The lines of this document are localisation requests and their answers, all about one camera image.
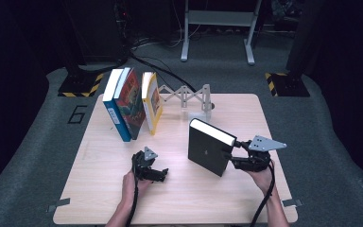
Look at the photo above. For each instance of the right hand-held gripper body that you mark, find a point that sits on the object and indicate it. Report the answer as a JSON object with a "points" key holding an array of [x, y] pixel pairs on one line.
{"points": [[258, 157]]}

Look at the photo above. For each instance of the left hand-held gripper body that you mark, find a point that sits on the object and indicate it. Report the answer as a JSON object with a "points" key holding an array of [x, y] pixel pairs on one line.
{"points": [[143, 167]]}

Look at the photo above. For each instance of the black book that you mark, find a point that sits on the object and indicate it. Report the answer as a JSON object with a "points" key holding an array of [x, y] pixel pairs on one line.
{"points": [[206, 151]]}

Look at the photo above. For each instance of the grey expandable book rack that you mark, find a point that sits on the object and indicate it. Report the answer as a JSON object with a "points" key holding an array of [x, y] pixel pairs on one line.
{"points": [[201, 97]]}

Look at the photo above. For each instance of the red and blue illustrated book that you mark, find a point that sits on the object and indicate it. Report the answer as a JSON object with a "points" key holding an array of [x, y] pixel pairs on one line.
{"points": [[130, 107]]}

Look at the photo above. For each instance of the yellow book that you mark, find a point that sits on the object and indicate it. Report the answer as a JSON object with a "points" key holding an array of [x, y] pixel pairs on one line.
{"points": [[152, 104]]}

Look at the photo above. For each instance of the person's right hand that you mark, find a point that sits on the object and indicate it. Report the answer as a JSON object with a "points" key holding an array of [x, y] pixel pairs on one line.
{"points": [[263, 181]]}

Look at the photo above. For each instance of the person's left hand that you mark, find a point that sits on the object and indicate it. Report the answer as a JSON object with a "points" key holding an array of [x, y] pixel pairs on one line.
{"points": [[132, 189]]}

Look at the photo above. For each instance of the small dark knob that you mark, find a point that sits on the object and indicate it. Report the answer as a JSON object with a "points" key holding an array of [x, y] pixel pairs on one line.
{"points": [[212, 106]]}

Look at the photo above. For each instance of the grey tape strip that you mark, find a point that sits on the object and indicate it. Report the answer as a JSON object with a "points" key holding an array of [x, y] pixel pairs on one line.
{"points": [[293, 202], [58, 205]]}

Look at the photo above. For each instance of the black stand striped base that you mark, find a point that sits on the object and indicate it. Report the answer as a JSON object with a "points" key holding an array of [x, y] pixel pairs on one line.
{"points": [[82, 85], [290, 85]]}

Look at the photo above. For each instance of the white metal stand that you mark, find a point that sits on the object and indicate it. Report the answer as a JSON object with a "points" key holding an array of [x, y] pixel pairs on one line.
{"points": [[220, 18]]}

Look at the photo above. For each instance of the dark cabinet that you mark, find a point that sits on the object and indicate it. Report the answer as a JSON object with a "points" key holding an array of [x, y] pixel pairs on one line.
{"points": [[104, 31]]}

